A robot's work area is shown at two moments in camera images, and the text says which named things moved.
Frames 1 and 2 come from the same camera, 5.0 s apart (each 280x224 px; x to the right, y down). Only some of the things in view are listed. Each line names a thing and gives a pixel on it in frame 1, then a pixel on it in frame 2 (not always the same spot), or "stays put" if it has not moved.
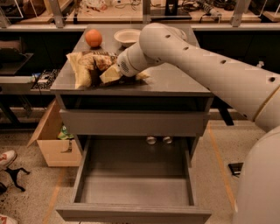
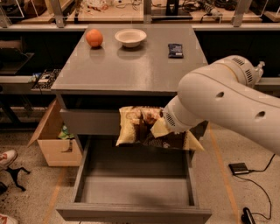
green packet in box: (65, 135) stays put
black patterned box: (45, 80) stays put
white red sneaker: (6, 158) stays put
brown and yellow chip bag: (87, 66) → (136, 122)
